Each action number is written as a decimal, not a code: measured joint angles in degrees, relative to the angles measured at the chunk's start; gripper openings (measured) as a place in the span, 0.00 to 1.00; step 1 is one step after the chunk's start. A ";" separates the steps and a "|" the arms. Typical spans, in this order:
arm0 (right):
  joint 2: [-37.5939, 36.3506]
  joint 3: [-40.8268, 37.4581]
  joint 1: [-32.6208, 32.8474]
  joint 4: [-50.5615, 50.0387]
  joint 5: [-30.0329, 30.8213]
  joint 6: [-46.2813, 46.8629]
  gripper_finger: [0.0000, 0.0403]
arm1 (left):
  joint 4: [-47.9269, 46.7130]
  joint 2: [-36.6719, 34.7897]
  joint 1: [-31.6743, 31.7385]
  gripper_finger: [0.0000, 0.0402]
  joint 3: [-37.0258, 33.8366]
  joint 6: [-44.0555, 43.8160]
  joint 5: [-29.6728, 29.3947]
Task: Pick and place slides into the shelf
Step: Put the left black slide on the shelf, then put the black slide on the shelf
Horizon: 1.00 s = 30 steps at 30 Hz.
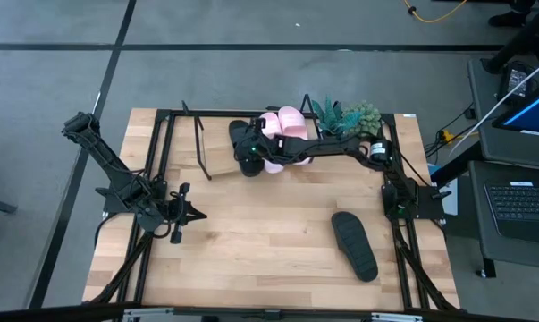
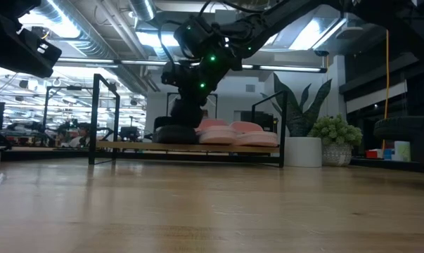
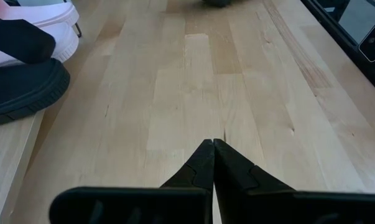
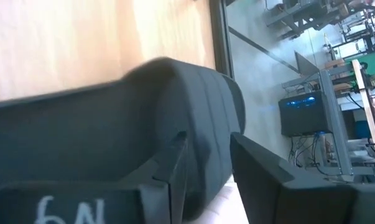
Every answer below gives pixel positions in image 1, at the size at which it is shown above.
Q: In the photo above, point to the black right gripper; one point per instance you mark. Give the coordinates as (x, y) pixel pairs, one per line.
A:
(269, 149)

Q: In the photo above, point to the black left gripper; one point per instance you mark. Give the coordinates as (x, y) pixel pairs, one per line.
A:
(179, 214)

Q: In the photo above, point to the pink slide sandal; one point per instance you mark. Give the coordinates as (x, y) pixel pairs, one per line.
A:
(293, 121)
(269, 123)

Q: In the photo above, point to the black slide sandal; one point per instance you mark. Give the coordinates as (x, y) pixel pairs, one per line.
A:
(235, 127)
(354, 246)

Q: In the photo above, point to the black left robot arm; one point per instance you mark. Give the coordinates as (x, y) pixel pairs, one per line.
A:
(112, 165)

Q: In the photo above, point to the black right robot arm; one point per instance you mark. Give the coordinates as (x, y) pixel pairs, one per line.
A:
(340, 147)

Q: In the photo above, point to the snake plant in white pot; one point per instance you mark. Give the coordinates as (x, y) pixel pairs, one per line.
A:
(334, 118)

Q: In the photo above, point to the bushy green plant patterned pot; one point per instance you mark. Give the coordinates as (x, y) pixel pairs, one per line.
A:
(363, 118)

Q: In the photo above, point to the black crossbar with silver brackets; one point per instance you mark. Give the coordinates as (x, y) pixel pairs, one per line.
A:
(72, 313)

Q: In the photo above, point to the yellow plug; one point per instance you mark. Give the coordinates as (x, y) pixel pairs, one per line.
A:
(448, 135)

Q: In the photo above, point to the grey desk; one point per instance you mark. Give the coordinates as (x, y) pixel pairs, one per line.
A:
(483, 112)
(488, 241)

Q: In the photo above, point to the white rod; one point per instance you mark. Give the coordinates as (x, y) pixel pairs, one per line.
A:
(501, 104)

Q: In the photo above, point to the black power brick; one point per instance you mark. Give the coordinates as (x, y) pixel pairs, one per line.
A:
(517, 80)

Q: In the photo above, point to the black laptop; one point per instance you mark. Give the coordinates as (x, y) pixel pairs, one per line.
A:
(524, 205)

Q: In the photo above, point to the computer monitor with blue screen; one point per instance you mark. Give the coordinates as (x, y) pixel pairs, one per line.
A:
(537, 116)

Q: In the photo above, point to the person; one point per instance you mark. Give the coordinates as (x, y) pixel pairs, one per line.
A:
(506, 19)

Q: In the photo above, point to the wooden shelf with black frame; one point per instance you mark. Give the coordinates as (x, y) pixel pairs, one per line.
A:
(217, 147)

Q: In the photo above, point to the black aluminium table frame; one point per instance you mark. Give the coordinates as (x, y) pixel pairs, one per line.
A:
(224, 113)

